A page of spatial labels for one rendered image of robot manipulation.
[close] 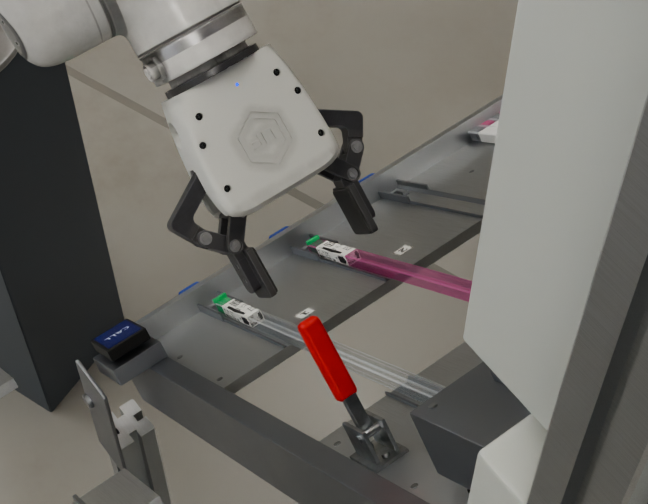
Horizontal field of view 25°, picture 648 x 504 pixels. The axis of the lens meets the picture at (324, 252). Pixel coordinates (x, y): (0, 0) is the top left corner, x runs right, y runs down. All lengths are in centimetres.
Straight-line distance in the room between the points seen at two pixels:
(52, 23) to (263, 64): 15
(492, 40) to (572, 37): 213
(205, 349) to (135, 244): 102
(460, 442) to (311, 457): 18
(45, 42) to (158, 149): 141
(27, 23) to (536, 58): 60
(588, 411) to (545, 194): 7
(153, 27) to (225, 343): 37
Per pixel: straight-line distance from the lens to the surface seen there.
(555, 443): 53
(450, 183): 143
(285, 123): 104
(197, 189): 104
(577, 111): 45
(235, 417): 112
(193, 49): 102
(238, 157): 103
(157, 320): 139
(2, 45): 164
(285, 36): 256
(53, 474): 214
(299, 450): 103
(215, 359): 128
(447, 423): 87
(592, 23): 42
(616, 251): 42
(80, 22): 102
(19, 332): 199
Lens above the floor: 193
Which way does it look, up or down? 57 degrees down
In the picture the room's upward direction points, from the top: straight up
